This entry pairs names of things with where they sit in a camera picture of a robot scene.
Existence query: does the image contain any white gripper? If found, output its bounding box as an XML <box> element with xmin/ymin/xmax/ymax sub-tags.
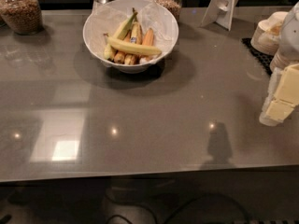
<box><xmin>259</xmin><ymin>63</ymin><xmax>299</xmax><ymax>127</ymax></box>

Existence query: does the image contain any yellow banana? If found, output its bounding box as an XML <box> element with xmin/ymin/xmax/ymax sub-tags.
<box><xmin>107</xmin><ymin>36</ymin><xmax>162</xmax><ymax>56</ymax></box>

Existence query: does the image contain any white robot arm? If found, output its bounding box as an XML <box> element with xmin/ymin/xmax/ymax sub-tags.
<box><xmin>259</xmin><ymin>2</ymin><xmax>299</xmax><ymax>126</ymax></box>

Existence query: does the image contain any orange ripe banana right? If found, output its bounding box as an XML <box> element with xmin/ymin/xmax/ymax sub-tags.
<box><xmin>139</xmin><ymin>28</ymin><xmax>154</xmax><ymax>63</ymax></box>

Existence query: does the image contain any white paper bowl liner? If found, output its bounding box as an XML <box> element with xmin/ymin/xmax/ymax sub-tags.
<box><xmin>85</xmin><ymin>0</ymin><xmax>178</xmax><ymax>61</ymax></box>

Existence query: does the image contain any banana with blue sticker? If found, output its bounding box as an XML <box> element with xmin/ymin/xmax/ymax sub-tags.
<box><xmin>123</xmin><ymin>21</ymin><xmax>143</xmax><ymax>66</ymax></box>

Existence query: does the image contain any white bowl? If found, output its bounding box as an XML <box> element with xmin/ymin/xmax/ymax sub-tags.
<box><xmin>82</xmin><ymin>0</ymin><xmax>179</xmax><ymax>75</ymax></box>

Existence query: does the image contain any orange banana lower left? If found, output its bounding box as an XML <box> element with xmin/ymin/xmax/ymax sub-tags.
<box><xmin>114</xmin><ymin>32</ymin><xmax>131</xmax><ymax>64</ymax></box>

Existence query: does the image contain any green-yellow banana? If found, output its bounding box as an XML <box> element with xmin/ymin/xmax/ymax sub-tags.
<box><xmin>104</xmin><ymin>11</ymin><xmax>137</xmax><ymax>61</ymax></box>

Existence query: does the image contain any black rubber mat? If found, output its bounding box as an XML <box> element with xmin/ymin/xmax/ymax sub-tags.
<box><xmin>241</xmin><ymin>38</ymin><xmax>273</xmax><ymax>76</ymax></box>

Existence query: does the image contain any white folded card stand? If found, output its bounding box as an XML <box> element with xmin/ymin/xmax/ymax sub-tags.
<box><xmin>201</xmin><ymin>0</ymin><xmax>239</xmax><ymax>31</ymax></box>

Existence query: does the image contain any glass jar with grains left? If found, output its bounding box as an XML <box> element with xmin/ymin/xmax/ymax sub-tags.
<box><xmin>0</xmin><ymin>0</ymin><xmax>43</xmax><ymax>35</ymax></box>

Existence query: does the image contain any black cable on floor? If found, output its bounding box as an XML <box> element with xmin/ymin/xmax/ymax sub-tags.
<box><xmin>104</xmin><ymin>192</ymin><xmax>253</xmax><ymax>224</ymax></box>

